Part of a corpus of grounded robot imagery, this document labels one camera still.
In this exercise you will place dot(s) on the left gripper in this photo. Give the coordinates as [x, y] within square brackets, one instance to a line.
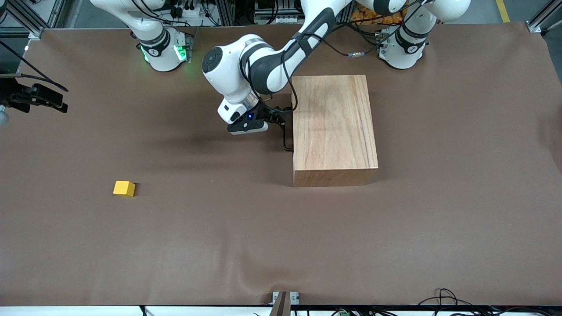
[266, 114]

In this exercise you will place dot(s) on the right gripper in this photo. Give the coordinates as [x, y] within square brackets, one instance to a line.
[18, 96]

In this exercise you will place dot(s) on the yellow wooden block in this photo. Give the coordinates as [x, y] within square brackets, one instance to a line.
[124, 188]

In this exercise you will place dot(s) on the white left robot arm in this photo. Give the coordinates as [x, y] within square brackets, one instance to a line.
[228, 70]

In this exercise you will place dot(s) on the wooden drawer cabinet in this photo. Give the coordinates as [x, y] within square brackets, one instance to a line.
[333, 127]

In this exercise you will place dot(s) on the white power strip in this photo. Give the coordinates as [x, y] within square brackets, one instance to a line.
[193, 11]

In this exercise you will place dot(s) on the orange snack bag pile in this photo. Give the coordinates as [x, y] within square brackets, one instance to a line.
[373, 18]

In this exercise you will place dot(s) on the brown table cover mat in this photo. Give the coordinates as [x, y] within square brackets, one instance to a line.
[175, 241]

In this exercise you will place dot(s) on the green terminal connector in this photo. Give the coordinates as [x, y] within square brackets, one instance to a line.
[343, 312]

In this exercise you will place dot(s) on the aluminium frame profile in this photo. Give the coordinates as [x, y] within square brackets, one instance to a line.
[33, 30]
[535, 24]

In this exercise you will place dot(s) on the aluminium frame post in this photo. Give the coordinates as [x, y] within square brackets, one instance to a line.
[225, 11]

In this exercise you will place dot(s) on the grey bracket with brown post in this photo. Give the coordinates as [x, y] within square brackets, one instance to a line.
[281, 307]

